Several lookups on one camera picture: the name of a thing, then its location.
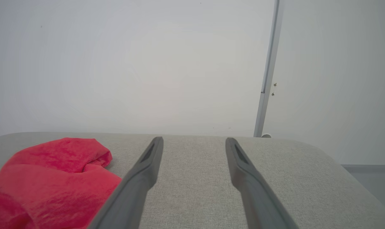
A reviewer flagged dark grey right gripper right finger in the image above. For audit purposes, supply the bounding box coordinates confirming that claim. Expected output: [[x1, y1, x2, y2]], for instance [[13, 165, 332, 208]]
[[225, 137, 299, 229]]

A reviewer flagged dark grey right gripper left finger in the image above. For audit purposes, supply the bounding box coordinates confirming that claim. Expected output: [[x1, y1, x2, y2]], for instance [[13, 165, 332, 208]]
[[88, 137, 164, 229]]

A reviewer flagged red basketball jersey garment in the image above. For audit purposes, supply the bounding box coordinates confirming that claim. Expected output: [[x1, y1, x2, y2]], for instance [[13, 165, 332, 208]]
[[0, 137, 122, 229]]

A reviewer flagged grey baseboard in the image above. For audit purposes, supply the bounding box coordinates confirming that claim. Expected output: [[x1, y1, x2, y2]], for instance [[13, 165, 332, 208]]
[[342, 164, 385, 174]]

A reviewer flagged grey metal wall strip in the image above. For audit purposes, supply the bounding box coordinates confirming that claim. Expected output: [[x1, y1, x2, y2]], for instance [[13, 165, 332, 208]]
[[253, 0, 284, 138]]

